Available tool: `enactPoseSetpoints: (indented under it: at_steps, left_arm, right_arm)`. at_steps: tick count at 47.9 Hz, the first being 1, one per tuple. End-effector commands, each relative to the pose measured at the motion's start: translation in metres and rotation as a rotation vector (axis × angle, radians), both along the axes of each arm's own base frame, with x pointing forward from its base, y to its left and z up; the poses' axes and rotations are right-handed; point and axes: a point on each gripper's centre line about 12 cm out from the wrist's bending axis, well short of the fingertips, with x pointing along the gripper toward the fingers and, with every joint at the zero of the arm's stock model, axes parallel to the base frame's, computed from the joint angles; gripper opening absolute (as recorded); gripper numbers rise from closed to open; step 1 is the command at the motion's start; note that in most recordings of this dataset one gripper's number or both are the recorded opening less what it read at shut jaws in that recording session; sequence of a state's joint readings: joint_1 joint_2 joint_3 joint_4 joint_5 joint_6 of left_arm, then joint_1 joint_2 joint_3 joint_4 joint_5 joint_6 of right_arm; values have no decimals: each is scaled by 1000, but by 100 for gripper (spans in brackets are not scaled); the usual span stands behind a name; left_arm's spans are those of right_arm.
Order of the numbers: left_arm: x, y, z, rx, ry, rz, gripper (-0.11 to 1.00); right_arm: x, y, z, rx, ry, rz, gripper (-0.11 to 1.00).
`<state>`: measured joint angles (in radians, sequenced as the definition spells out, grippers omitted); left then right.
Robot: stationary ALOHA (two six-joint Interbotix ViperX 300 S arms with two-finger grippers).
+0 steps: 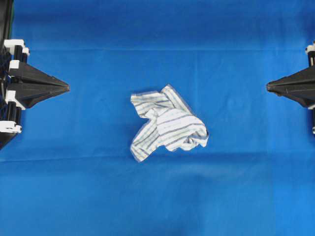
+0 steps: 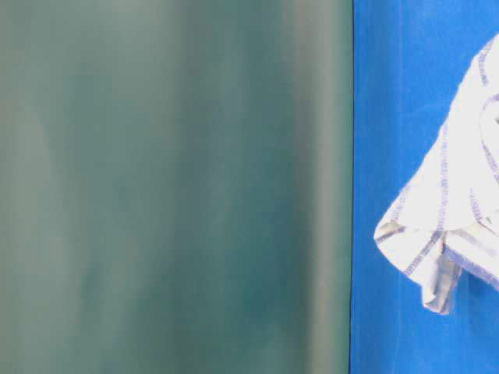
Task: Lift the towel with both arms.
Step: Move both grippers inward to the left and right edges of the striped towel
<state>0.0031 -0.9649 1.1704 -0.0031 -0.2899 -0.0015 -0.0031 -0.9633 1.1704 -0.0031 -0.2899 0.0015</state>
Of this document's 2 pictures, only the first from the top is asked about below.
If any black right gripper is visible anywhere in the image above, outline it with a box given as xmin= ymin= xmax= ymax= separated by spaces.
xmin=266 ymin=40 xmax=315 ymax=135

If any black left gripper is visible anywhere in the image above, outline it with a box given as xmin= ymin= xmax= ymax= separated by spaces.
xmin=0 ymin=39 xmax=70 ymax=134

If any white blue striped towel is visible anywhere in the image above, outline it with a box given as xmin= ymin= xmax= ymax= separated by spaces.
xmin=130 ymin=85 xmax=209 ymax=162

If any blue table cloth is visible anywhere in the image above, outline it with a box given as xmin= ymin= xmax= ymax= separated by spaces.
xmin=0 ymin=0 xmax=315 ymax=236

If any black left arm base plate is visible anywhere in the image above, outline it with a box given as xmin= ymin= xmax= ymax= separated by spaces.
xmin=0 ymin=132 xmax=17 ymax=149

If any black frame post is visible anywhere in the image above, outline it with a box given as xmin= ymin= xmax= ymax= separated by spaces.
xmin=0 ymin=0 xmax=14 ymax=49

